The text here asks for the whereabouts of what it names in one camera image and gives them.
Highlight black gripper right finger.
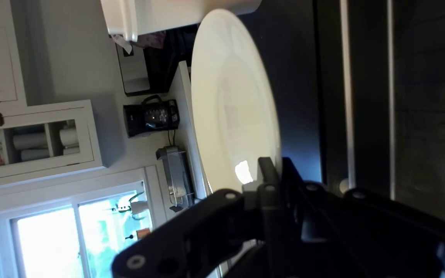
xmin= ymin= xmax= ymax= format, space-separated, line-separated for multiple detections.
xmin=281 ymin=156 xmax=445 ymax=278

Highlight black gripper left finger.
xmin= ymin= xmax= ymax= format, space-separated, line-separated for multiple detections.
xmin=111 ymin=156 xmax=281 ymax=278

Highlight white saucer plate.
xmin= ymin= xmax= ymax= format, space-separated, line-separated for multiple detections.
xmin=190 ymin=8 xmax=283 ymax=195

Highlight brown soap bottle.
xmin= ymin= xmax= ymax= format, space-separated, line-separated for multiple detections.
xmin=125 ymin=229 xmax=151 ymax=242

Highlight grey dish rack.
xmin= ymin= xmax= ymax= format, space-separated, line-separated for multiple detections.
xmin=154 ymin=145 xmax=198 ymax=213

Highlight black coffee maker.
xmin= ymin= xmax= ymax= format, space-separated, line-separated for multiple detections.
xmin=122 ymin=94 xmax=181 ymax=139

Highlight white base cabinets with counter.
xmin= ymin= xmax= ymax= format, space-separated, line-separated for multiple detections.
xmin=167 ymin=60 xmax=212 ymax=207

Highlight white framed kitchen window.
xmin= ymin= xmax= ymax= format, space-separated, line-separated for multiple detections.
xmin=0 ymin=167 xmax=167 ymax=278

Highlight black kitchen stove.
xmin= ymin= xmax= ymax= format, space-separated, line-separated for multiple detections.
xmin=114 ymin=28 xmax=199 ymax=99

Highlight black chrome-edged oven door handle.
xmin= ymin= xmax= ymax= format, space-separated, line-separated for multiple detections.
xmin=337 ymin=0 xmax=397 ymax=199

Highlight white glass-door wall cabinet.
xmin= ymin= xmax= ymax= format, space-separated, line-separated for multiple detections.
xmin=0 ymin=99 xmax=103 ymax=182

